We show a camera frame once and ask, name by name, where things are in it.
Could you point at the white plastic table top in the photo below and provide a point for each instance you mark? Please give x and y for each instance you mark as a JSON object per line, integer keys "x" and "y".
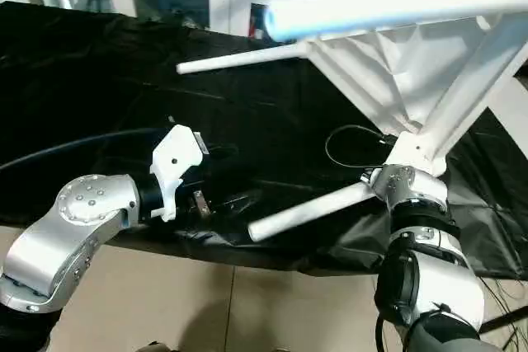
{"x": 396, "y": 63}

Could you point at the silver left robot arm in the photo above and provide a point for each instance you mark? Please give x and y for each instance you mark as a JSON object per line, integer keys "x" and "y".
{"x": 66, "y": 237}

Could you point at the black work mat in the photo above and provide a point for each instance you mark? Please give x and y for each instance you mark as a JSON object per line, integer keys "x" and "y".
{"x": 99, "y": 80}

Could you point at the black folding stand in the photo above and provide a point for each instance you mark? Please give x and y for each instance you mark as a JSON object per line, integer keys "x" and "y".
{"x": 507, "y": 319}

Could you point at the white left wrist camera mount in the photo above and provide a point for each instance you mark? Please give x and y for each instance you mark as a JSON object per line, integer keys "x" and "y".
{"x": 175, "y": 166}

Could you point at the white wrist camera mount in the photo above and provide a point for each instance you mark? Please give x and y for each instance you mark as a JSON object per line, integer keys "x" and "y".
{"x": 175, "y": 166}
{"x": 417, "y": 154}

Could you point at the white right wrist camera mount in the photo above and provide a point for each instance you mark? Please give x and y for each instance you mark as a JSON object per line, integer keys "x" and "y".
{"x": 417, "y": 154}

